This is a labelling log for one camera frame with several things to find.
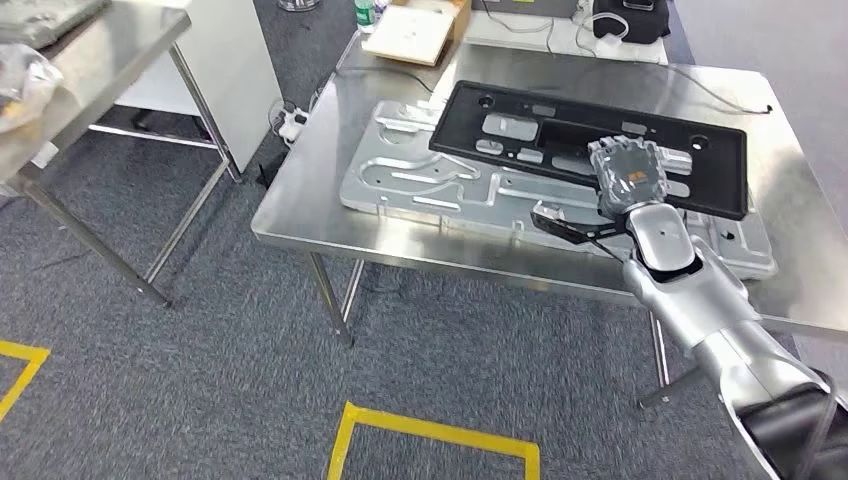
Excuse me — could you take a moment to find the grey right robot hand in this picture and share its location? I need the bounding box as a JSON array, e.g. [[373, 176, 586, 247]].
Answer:
[[588, 135, 669, 220]]

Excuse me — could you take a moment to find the black plastic plate frame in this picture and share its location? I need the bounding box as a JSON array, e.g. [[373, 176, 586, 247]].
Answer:
[[428, 80, 750, 221]]

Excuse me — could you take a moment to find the stainless steel workbench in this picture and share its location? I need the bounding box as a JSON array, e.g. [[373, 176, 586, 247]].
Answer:
[[250, 29, 848, 409]]

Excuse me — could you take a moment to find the black bag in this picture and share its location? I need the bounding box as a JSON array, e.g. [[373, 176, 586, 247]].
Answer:
[[590, 0, 672, 46]]

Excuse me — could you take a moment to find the white desk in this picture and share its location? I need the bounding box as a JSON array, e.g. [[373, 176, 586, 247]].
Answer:
[[462, 9, 671, 67]]

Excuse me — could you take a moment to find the grey box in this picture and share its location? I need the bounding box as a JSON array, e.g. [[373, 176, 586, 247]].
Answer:
[[470, 0, 580, 20]]

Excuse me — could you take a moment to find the brown cardboard box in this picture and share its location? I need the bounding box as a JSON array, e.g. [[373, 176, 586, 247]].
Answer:
[[390, 0, 474, 68]]

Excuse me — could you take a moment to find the stamped silver metal panel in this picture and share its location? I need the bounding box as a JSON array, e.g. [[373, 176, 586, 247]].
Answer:
[[338, 98, 778, 282]]

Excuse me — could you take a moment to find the pale wooden board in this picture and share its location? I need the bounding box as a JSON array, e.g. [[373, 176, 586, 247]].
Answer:
[[360, 4, 458, 68]]

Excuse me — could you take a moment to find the clear plastic water bottle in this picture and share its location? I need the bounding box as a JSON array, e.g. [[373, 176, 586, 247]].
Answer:
[[353, 0, 378, 35]]

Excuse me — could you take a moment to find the white cabinet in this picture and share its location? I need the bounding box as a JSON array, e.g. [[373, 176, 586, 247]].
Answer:
[[115, 0, 285, 176]]

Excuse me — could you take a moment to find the stainless steel side table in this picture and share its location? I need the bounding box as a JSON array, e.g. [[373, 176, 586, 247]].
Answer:
[[0, 0, 244, 310]]

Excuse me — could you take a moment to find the clear plastic bag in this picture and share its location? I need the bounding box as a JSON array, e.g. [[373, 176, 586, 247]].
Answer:
[[0, 42, 65, 134]]

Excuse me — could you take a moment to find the black camera bracket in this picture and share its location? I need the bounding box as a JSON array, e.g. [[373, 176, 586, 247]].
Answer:
[[529, 203, 631, 248]]

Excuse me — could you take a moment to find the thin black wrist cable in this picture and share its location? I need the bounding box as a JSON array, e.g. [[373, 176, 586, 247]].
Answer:
[[585, 234, 628, 268]]

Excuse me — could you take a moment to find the thin grey cable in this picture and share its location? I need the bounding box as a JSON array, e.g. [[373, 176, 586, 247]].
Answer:
[[651, 62, 775, 116]]

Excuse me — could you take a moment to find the black cable on workbench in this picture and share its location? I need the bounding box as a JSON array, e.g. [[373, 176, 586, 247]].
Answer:
[[343, 63, 436, 95]]

